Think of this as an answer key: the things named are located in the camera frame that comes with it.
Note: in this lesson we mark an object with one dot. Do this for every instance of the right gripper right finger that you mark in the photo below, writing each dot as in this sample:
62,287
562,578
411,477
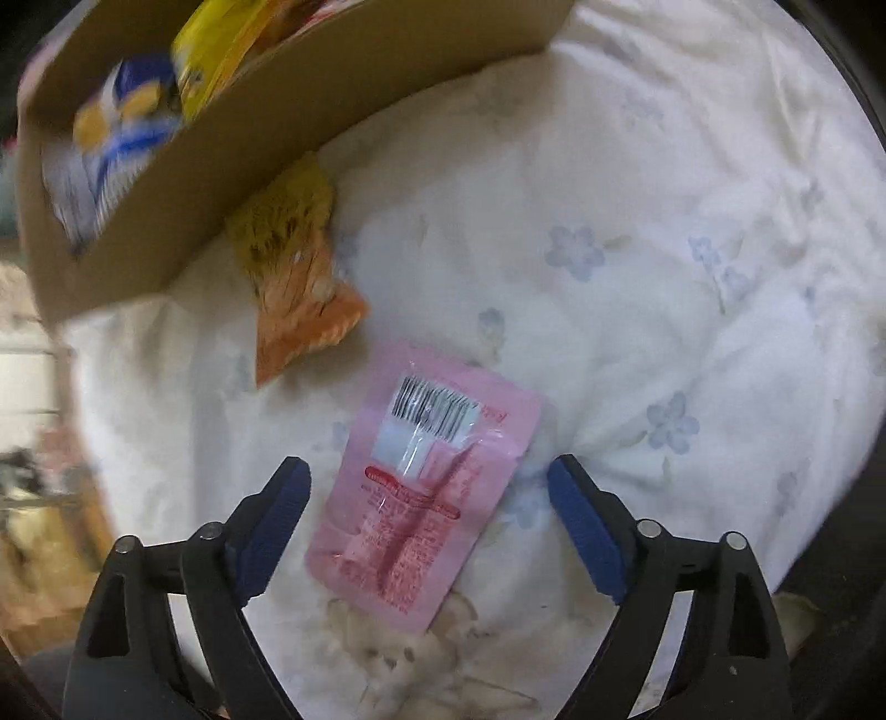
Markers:
732,661

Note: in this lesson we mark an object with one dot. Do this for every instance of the white blue snack bag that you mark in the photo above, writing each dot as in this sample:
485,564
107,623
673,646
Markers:
86,187

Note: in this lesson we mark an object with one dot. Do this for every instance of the white floral bed sheet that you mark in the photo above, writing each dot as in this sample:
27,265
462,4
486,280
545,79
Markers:
670,226

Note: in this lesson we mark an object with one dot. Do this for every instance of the brown cardboard box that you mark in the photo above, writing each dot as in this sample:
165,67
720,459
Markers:
310,89

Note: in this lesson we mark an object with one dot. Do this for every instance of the orange peanut snack bag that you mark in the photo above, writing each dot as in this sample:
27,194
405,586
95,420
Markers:
280,237

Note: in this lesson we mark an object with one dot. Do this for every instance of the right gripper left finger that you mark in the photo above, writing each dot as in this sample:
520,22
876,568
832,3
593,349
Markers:
127,661

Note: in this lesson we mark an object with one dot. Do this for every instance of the yellow snack bag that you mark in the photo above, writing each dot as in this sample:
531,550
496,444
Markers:
211,45

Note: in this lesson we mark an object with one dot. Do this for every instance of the pink snack packet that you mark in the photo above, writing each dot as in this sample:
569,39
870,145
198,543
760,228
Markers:
428,458

